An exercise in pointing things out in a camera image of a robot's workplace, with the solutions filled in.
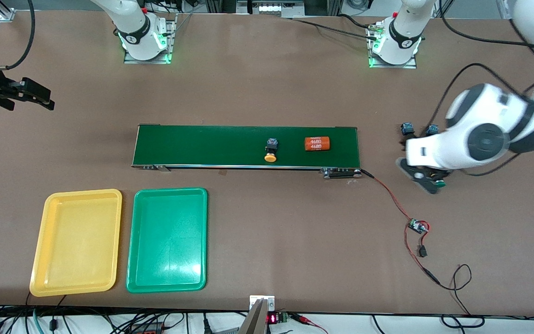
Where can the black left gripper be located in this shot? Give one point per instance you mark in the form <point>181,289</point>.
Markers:
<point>419,134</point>

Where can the green push button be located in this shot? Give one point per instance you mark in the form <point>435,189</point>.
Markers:
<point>432,129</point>
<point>441,184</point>

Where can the yellow push button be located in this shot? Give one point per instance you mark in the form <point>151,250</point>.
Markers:
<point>407,128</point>
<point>270,158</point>

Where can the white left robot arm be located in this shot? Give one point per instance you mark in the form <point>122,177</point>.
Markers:
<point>485,139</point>

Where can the small black circuit board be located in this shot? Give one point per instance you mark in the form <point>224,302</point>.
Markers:
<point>417,226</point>

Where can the black plug connector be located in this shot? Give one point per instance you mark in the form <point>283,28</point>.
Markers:
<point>422,252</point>

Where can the yellow plastic tray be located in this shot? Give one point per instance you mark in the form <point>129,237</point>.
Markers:
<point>77,250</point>

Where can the green conveyor belt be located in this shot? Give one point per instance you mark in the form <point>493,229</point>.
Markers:
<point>193,146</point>

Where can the red test lead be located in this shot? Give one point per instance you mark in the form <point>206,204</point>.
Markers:
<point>305,319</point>

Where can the green plastic tray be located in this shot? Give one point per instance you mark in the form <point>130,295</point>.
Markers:
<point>167,241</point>

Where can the red digit display module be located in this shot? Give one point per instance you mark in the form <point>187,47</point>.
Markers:
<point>272,318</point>

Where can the grey lit control box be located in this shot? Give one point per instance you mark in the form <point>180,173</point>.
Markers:
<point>271,8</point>

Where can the aluminium frame profile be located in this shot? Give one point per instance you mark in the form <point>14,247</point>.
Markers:
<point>6,14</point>

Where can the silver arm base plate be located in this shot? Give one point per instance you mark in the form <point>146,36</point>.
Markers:
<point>132,60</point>
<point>410,65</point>

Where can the grey metal camera mast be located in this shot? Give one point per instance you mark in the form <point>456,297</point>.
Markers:
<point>254,320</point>

